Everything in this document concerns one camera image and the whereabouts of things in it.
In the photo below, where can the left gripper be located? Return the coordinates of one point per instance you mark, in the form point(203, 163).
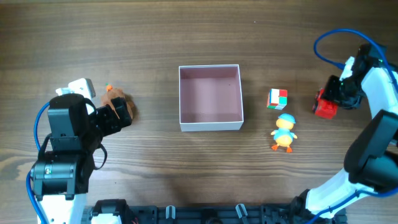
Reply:
point(112, 121)

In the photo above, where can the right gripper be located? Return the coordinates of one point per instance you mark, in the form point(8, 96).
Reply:
point(334, 91)

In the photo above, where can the brown plush toy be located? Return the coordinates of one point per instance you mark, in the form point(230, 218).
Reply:
point(112, 93)

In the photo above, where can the red toy truck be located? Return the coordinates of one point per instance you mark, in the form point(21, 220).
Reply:
point(324, 108)

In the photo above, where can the small colourful puzzle cube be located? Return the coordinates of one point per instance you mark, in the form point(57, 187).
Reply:
point(277, 99)

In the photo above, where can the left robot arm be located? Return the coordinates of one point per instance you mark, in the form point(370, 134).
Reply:
point(58, 182)

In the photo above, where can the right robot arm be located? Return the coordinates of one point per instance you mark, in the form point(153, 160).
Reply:
point(369, 169)

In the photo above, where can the yellow toy duck blue hat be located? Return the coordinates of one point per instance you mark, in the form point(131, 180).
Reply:
point(283, 136)

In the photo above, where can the white box pink interior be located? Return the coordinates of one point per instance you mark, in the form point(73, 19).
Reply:
point(210, 98)

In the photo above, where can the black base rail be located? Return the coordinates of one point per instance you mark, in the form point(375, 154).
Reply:
point(118, 211)

